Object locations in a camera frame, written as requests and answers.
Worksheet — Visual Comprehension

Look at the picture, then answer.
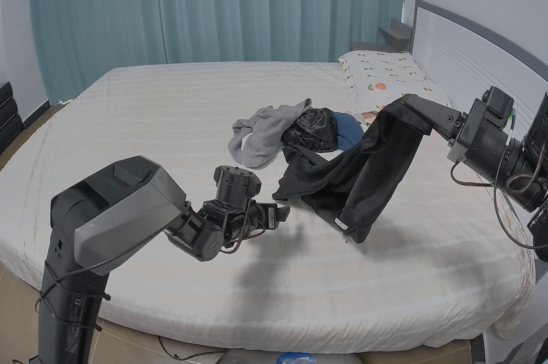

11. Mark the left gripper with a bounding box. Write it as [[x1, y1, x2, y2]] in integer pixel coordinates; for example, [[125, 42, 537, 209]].
[[247, 203, 280, 232]]

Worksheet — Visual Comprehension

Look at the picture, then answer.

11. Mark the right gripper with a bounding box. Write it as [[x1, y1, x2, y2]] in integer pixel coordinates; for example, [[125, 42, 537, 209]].
[[400, 94, 521, 187]]

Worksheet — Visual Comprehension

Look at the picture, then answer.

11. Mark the black T-shirt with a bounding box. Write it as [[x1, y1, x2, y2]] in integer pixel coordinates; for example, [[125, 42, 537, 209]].
[[272, 99, 433, 244]]

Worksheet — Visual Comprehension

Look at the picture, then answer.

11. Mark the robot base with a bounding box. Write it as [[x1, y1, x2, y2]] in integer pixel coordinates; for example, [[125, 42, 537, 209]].
[[223, 349, 318, 364]]

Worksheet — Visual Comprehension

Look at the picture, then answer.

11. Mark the bed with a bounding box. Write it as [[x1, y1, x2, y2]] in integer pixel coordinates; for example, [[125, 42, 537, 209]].
[[0, 0, 548, 359]]

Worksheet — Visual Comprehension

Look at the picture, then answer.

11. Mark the white printed pillow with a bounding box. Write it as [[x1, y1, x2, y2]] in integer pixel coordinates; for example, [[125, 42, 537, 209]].
[[338, 49, 452, 115]]

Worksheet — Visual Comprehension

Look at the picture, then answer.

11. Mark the grey garment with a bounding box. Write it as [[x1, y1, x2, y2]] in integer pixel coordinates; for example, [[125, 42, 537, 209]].
[[227, 98, 313, 169]]

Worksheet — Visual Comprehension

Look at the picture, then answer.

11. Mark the dark blue garment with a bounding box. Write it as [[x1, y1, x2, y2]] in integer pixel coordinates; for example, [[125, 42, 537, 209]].
[[334, 111, 364, 151]]

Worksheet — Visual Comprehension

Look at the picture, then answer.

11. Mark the grey bedside table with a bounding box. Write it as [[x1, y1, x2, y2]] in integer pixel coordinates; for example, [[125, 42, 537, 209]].
[[351, 19, 414, 54]]

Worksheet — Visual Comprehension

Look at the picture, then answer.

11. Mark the black shiny garment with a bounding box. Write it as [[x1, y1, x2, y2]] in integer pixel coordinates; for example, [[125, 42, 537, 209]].
[[280, 108, 339, 153]]

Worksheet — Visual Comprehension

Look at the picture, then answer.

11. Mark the black chest of drawers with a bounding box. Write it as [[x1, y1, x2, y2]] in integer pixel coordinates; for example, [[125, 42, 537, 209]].
[[0, 82, 22, 155]]

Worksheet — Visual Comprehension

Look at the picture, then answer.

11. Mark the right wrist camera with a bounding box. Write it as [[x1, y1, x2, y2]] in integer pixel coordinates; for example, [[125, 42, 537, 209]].
[[483, 86, 515, 120]]

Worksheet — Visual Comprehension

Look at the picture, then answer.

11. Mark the black cable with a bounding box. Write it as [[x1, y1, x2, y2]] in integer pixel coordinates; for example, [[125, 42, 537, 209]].
[[450, 165, 548, 249], [158, 336, 229, 359]]

